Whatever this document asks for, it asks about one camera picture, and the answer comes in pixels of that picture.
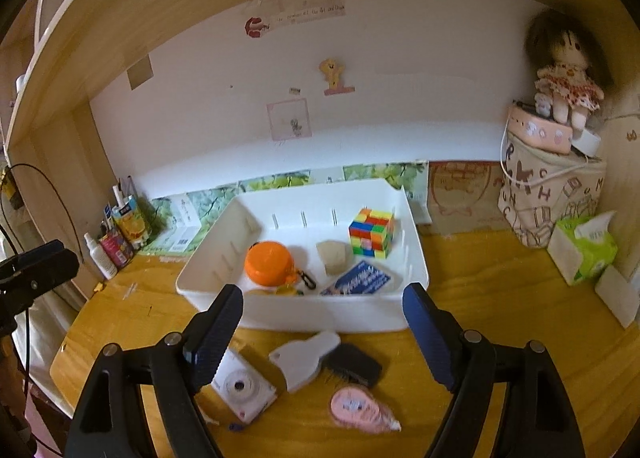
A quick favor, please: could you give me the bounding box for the leaf printed paper strip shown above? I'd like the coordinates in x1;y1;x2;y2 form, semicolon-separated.
137;161;431;259

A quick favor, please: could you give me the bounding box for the orange round case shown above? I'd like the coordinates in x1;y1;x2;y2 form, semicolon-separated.
244;241;293;287

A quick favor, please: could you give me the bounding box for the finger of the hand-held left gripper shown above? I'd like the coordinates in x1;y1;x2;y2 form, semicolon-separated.
0;239;81;313

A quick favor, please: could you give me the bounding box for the green tissue pack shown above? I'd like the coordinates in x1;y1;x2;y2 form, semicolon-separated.
546;210;619;287

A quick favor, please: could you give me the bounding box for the plain white box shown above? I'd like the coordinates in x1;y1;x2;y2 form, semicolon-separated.
595;265;640;329

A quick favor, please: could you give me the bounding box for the white box with barcode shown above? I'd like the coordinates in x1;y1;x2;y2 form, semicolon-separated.
167;193;206;253

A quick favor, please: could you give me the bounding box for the yellow bear wall sticker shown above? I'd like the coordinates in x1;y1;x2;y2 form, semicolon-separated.
319;58;356;96

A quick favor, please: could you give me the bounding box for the multicoloured puzzle cube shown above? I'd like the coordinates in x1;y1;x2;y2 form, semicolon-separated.
348;208;396;259

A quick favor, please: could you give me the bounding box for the brown-haired rag doll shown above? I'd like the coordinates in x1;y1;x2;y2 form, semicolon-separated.
525;8;616;131

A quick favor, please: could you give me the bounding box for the pink correction tape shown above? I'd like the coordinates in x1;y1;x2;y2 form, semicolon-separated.
329;385;402;435

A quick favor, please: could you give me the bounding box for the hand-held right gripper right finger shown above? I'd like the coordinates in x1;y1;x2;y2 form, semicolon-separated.
402;283;586;458

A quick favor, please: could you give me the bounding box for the black charger plug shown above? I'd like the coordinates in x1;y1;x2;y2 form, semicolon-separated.
322;343;383;388

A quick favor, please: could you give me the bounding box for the paper strip wall sticker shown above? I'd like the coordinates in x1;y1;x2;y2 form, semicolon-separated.
260;0;348;26

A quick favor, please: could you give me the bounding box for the white plastic storage bin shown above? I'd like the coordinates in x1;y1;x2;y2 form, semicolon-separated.
176;178;431;333

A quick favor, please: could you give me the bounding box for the pink snack packet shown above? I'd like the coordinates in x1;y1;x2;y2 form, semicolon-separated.
98;232;135;269

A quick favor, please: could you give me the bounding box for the small white bottle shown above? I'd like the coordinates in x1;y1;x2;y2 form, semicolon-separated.
84;233;117;280

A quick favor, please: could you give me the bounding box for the square pink wall sticker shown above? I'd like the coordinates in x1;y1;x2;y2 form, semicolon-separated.
266;98;312;141

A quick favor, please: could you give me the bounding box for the white plastic gadget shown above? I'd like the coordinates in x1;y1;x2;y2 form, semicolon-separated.
268;330;342;394

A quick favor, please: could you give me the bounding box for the clear box with blue label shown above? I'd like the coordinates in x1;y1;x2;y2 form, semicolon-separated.
319;260;403;296

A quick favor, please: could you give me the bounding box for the red wall sticker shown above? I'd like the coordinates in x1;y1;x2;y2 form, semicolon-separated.
244;16;271;38

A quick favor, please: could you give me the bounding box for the pink round case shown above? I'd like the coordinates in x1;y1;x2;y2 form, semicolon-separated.
507;105;575;155

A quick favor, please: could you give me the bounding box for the letter printed fabric bag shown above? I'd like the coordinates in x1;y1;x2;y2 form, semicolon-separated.
497;130;608;249

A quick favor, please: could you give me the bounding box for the brown printed poster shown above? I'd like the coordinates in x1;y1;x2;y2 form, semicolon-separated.
427;160;506;236

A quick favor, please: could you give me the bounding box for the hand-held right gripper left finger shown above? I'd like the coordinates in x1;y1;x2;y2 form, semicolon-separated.
64;284;245;458

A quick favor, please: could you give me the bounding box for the white charger block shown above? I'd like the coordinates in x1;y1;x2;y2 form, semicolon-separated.
572;128;603;159

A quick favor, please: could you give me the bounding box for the white compact camera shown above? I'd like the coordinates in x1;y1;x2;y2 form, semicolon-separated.
210;348;277;424

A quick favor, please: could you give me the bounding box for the yellow keychain charm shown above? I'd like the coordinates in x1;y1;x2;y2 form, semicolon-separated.
275;268;319;296

